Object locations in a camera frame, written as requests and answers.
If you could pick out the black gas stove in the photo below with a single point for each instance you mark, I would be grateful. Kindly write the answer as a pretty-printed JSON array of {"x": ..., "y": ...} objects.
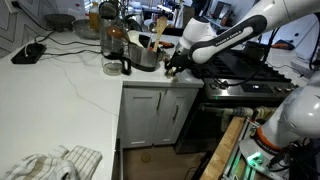
[{"x": 240, "y": 80}]

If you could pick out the white serving spoon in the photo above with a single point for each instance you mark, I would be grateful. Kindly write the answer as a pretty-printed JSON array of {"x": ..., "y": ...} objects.
[{"x": 135, "y": 38}]

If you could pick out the black round strainer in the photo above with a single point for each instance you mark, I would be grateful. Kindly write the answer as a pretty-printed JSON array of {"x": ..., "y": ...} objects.
[{"x": 108, "y": 10}]

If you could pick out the wooden table top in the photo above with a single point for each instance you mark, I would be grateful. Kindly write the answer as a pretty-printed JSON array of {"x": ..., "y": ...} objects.
[{"x": 223, "y": 150}]

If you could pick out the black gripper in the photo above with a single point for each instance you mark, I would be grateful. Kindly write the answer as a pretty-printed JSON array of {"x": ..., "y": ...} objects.
[{"x": 181, "y": 61}]

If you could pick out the grey cabinet door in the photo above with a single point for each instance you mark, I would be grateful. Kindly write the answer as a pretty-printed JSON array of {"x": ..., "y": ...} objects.
[
  {"x": 175, "y": 115},
  {"x": 140, "y": 116}
]

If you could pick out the large wooden spoon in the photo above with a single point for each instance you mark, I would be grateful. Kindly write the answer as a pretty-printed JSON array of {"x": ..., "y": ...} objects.
[{"x": 160, "y": 26}]

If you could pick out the orange liquid bottle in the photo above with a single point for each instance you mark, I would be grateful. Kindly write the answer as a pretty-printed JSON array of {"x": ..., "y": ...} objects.
[{"x": 94, "y": 16}]

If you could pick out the wooden spatula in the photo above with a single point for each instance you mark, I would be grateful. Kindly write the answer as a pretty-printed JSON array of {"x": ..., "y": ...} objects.
[{"x": 169, "y": 76}]

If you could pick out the metal mixing bowl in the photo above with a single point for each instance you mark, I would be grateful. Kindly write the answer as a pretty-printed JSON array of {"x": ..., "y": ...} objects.
[{"x": 83, "y": 29}]

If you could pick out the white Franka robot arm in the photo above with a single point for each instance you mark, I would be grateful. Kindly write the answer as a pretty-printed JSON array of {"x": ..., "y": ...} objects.
[{"x": 233, "y": 36}]

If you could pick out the metal pot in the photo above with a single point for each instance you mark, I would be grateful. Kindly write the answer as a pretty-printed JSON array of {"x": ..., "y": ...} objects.
[{"x": 143, "y": 58}]

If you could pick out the brown ladle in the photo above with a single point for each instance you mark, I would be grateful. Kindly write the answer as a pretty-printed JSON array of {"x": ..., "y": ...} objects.
[{"x": 116, "y": 32}]

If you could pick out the black flat box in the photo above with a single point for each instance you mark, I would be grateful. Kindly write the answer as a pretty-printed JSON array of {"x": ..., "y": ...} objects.
[{"x": 29, "y": 53}]

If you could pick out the striped kitchen towel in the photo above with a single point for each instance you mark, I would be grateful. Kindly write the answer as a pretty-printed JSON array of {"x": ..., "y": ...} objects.
[{"x": 63, "y": 163}]

